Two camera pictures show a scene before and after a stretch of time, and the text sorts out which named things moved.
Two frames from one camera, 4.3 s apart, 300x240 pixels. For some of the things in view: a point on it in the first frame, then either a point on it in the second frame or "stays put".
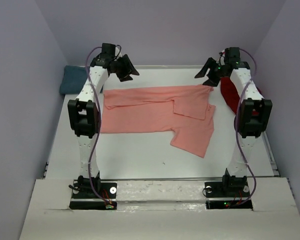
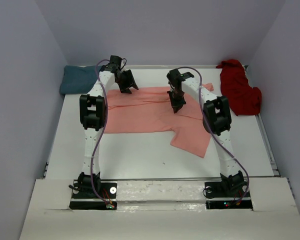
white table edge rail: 167,66 stays put
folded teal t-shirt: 73,79 stays put
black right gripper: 210,62 → 177,105
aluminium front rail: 161,178 stays put
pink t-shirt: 186,110 stays put
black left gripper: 129,65 → 129,76
